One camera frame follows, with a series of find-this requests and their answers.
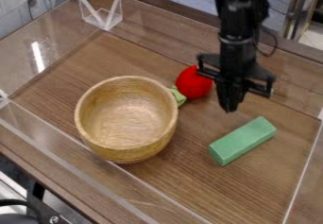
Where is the clear acrylic corner bracket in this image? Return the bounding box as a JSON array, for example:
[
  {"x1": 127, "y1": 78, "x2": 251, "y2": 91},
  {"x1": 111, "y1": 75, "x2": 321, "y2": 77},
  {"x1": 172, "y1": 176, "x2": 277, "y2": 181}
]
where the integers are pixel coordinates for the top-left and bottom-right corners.
[{"x1": 79, "y1": 0, "x2": 123, "y2": 31}]

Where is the green rectangular block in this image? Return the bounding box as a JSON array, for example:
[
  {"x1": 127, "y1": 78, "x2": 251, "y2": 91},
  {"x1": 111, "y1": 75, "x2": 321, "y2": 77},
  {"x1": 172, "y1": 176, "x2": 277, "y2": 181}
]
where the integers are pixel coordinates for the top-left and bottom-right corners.
[{"x1": 208, "y1": 116, "x2": 277, "y2": 166}]

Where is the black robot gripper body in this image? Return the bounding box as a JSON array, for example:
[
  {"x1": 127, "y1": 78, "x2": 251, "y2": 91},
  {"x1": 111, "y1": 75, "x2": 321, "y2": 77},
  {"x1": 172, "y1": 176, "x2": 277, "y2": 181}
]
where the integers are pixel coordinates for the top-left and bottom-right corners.
[{"x1": 196, "y1": 36, "x2": 275, "y2": 97}]

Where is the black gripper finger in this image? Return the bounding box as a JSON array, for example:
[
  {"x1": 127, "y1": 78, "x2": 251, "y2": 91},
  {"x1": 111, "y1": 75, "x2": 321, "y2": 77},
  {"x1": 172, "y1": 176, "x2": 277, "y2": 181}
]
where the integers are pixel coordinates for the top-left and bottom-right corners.
[{"x1": 216, "y1": 78, "x2": 248, "y2": 112}]

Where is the round wooden bowl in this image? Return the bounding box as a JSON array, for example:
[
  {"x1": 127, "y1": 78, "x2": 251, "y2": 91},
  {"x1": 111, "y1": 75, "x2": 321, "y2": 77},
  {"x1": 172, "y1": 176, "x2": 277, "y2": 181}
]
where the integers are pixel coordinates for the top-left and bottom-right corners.
[{"x1": 75, "y1": 76, "x2": 178, "y2": 164}]

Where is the black cable lower left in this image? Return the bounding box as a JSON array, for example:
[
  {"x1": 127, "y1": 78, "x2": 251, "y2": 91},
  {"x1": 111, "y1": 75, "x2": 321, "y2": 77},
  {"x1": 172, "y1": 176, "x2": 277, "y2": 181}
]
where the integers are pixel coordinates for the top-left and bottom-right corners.
[{"x1": 0, "y1": 198, "x2": 32, "y2": 224}]

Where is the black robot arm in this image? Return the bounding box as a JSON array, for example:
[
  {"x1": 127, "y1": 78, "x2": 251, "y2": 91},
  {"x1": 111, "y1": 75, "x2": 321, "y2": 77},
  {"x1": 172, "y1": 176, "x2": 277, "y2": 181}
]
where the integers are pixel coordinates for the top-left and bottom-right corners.
[{"x1": 196, "y1": 0, "x2": 277, "y2": 112}]

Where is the metal table leg background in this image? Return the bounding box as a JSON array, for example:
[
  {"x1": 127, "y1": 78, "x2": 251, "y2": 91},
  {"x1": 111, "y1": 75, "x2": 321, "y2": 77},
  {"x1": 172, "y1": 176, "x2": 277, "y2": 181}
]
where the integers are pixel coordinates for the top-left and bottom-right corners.
[{"x1": 283, "y1": 0, "x2": 318, "y2": 42}]

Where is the red knitted strawberry fruit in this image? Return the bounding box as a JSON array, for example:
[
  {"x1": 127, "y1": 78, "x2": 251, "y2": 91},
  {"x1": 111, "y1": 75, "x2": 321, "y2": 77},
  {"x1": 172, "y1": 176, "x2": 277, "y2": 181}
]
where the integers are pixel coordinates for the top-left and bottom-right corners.
[{"x1": 170, "y1": 65, "x2": 212, "y2": 106}]

